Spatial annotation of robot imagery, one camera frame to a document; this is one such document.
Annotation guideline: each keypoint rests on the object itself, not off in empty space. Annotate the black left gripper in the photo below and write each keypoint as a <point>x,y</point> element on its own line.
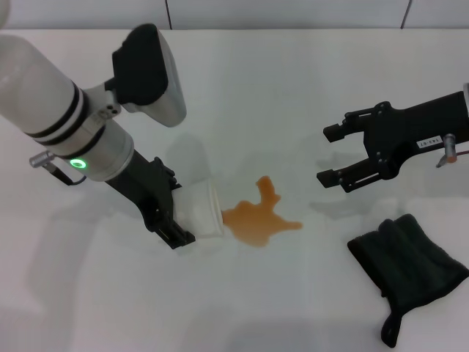
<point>146,187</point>

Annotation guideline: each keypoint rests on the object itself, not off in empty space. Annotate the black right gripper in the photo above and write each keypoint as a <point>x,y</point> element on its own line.
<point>410,128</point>

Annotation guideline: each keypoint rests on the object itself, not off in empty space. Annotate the white paper cup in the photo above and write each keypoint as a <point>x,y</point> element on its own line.
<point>199,209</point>

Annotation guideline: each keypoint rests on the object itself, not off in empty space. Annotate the dark blue rag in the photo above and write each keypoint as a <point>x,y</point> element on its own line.
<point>410,264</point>

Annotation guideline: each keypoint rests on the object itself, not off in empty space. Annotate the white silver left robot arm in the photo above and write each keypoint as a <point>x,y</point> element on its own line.
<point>36,91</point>

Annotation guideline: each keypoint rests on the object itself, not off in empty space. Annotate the brown water stain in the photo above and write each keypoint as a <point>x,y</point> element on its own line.
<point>253,223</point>

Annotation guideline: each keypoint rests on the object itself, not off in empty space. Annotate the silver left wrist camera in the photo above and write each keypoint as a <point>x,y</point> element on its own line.
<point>161,73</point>

